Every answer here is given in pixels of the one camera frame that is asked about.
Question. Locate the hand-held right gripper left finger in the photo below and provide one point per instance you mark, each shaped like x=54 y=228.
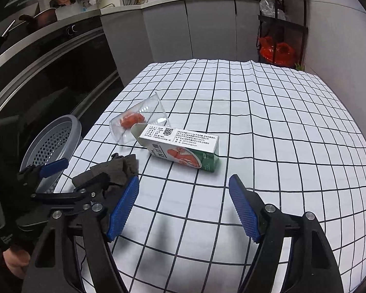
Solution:
x=123 y=210

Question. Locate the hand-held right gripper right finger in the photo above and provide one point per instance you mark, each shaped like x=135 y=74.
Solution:
x=242 y=210

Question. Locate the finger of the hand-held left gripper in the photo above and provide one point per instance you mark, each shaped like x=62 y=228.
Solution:
x=53 y=165
x=93 y=183

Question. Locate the grey perforated waste basket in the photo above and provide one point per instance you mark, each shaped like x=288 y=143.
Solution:
x=48 y=146

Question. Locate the grey cloth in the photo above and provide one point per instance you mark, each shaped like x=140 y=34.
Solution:
x=122 y=168

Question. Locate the person's left hand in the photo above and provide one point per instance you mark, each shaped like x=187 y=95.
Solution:
x=16 y=261

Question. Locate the small red crumpled wrapper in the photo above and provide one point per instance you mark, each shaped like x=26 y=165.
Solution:
x=132 y=119

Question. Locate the white green paper carton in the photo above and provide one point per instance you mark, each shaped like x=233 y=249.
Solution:
x=183 y=146

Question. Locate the clear plastic cup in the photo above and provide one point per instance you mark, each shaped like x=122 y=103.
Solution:
x=152 y=110

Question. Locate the black built-in oven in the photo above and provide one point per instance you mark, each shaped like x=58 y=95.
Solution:
x=64 y=67

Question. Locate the white black checked tablecloth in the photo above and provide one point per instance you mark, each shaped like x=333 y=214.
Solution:
x=262 y=113

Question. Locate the small round stove knob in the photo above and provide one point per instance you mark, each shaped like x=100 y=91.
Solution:
x=71 y=30

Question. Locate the dark brown pan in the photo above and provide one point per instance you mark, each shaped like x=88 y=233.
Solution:
x=41 y=17

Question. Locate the red plastic bag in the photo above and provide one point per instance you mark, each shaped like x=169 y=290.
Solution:
x=284 y=54
x=267 y=50

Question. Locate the grey kitchen cabinets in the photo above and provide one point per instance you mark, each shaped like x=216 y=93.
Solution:
x=186 y=30

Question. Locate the black shelf trolley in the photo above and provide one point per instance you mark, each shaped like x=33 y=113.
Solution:
x=303 y=21

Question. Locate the clear bag on shelf trolley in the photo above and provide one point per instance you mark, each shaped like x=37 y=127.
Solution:
x=271 y=9

